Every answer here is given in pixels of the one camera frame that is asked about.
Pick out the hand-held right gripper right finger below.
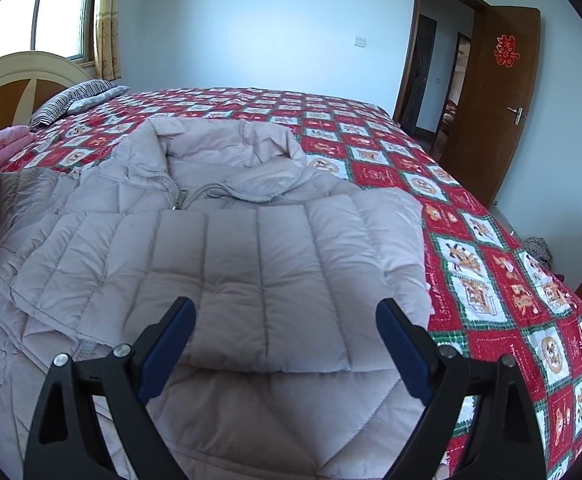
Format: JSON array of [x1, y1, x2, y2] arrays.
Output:
[[375, 299, 542, 480]]

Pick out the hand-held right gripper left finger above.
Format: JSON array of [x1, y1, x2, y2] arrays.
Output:
[[22, 296, 197, 480]]

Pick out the beige quilted down jacket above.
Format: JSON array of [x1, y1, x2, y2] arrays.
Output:
[[0, 117, 434, 480]]

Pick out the grey knit cloth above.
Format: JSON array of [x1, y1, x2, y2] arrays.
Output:
[[521, 236, 556, 268]]

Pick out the red printed patchwork bedspread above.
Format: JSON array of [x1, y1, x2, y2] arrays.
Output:
[[0, 85, 582, 476]]

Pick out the brown wooden door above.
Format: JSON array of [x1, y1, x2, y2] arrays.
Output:
[[438, 6, 542, 206]]

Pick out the grey dotted pillow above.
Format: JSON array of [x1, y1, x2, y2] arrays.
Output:
[[66, 85, 132, 115]]

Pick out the pink folded blanket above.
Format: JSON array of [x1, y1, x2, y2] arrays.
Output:
[[0, 125, 37, 171]]

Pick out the striped pillow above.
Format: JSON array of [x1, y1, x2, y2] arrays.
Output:
[[31, 80, 114, 128]]

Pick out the red paper door decoration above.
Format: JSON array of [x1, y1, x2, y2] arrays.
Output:
[[493, 35, 518, 67]]

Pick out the cream and wood headboard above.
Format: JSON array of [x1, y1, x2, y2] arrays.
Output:
[[0, 51, 102, 131]]

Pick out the yellow patterned curtain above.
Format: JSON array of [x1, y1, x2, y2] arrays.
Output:
[[92, 0, 123, 83]]

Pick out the window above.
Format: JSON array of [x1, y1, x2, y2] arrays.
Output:
[[0, 0, 102, 73]]

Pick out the brown wooden door frame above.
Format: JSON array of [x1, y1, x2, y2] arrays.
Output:
[[392, 0, 494, 136]]

